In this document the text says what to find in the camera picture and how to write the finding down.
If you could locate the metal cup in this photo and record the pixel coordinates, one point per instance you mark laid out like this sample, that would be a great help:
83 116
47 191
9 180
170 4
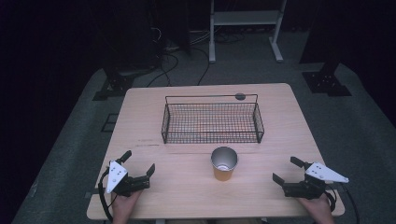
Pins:
223 174

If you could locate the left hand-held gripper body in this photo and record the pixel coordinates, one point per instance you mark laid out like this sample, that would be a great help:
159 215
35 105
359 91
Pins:
115 178

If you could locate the person's left hand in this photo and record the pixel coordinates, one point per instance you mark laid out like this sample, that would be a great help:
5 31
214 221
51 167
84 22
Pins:
124 205

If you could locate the black stand with base plate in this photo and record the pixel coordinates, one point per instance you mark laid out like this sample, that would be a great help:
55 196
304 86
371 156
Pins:
327 83
116 84

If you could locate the dark round table grommet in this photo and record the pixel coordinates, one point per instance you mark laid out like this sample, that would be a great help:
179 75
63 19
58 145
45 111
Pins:
240 96

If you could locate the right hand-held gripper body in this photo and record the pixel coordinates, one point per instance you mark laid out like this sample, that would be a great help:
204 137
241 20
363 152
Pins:
323 173

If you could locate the white metal stand frame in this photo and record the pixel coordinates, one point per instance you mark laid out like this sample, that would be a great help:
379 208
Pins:
246 17

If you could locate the person's right hand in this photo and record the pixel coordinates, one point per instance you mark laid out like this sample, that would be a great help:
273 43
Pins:
319 210

